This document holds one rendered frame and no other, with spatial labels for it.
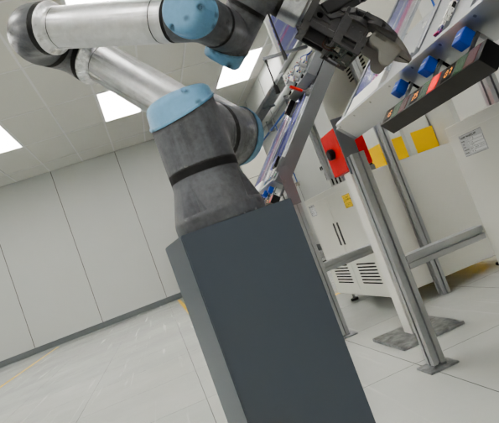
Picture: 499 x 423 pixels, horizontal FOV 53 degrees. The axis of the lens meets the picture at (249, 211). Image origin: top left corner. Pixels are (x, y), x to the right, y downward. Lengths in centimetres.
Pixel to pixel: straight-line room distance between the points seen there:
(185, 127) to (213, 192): 11
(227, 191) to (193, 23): 26
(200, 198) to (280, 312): 21
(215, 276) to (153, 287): 871
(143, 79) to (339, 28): 38
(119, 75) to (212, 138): 33
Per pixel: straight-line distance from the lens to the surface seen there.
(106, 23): 92
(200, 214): 75
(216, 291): 71
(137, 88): 102
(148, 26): 87
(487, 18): 92
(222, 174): 77
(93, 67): 110
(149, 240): 943
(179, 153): 78
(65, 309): 956
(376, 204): 146
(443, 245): 153
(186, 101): 79
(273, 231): 74
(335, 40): 92
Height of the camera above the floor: 51
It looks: 3 degrees up
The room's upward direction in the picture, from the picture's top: 20 degrees counter-clockwise
